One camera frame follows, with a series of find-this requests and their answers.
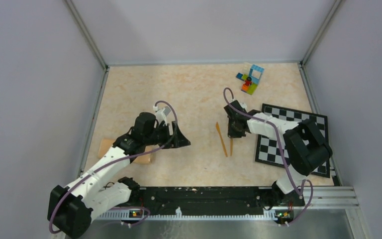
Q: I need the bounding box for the orange plastic knife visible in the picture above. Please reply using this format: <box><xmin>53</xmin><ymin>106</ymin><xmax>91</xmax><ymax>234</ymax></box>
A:
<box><xmin>215</xmin><ymin>122</ymin><xmax>228</xmax><ymax>157</ymax></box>

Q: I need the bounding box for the orange plastic spoon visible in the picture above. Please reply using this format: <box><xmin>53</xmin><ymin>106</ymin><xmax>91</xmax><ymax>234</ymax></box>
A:
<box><xmin>229</xmin><ymin>138</ymin><xmax>234</xmax><ymax>157</ymax></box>

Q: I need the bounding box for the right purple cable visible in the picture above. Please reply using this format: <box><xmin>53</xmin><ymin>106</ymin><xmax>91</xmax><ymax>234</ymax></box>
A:
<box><xmin>222</xmin><ymin>87</ymin><xmax>314</xmax><ymax>226</ymax></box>

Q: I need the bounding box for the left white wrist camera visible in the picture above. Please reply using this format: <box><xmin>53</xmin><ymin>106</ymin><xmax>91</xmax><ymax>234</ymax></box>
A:
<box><xmin>153</xmin><ymin>105</ymin><xmax>171</xmax><ymax>125</ymax></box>

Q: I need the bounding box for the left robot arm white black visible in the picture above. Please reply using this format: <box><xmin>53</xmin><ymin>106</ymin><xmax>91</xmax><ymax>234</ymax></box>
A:
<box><xmin>47</xmin><ymin>112</ymin><xmax>191</xmax><ymax>239</ymax></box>

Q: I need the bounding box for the peach cloth napkin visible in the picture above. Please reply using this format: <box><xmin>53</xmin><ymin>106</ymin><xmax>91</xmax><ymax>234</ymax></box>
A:
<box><xmin>97</xmin><ymin>137</ymin><xmax>152</xmax><ymax>165</ymax></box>

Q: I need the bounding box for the black white checkerboard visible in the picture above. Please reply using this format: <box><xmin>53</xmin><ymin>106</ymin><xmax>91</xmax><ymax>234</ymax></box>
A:
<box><xmin>255</xmin><ymin>103</ymin><xmax>331</xmax><ymax>178</ymax></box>

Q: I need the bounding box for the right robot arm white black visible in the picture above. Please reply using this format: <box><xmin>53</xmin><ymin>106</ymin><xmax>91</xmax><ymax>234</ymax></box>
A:
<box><xmin>224</xmin><ymin>100</ymin><xmax>333</xmax><ymax>205</ymax></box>

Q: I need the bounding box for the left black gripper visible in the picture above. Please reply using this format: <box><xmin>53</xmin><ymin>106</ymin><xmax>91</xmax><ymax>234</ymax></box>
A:
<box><xmin>144</xmin><ymin>120</ymin><xmax>191</xmax><ymax>149</ymax></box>

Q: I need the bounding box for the aluminium frame profile front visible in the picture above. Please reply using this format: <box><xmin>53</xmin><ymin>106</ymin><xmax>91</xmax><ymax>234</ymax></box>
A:
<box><xmin>99</xmin><ymin>186</ymin><xmax>359</xmax><ymax>222</ymax></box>

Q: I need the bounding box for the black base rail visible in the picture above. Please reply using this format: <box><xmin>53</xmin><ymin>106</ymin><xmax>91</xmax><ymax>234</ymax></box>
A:
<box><xmin>127</xmin><ymin>186</ymin><xmax>305</xmax><ymax>216</ymax></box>

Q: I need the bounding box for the colourful toy brick model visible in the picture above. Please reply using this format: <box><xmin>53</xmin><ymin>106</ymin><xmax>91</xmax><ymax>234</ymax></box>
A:
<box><xmin>235</xmin><ymin>63</ymin><xmax>265</xmax><ymax>95</ymax></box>

